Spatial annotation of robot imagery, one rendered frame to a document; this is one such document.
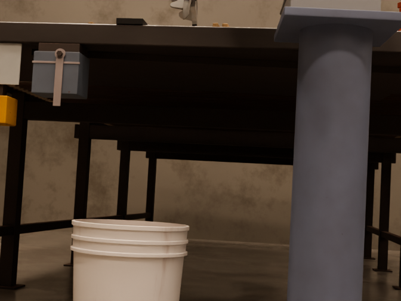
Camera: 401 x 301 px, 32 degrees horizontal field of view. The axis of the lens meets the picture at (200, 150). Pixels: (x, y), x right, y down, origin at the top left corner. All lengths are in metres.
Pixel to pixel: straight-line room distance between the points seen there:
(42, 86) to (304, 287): 0.93
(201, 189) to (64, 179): 1.40
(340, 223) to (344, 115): 0.24
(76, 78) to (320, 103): 0.73
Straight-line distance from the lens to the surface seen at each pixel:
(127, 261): 1.68
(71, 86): 1.99
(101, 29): 2.02
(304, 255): 1.59
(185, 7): 2.15
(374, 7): 1.63
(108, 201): 7.18
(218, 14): 7.34
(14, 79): 2.08
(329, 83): 1.60
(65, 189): 7.25
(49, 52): 2.03
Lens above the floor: 0.45
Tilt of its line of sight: 4 degrees up
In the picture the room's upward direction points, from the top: 3 degrees clockwise
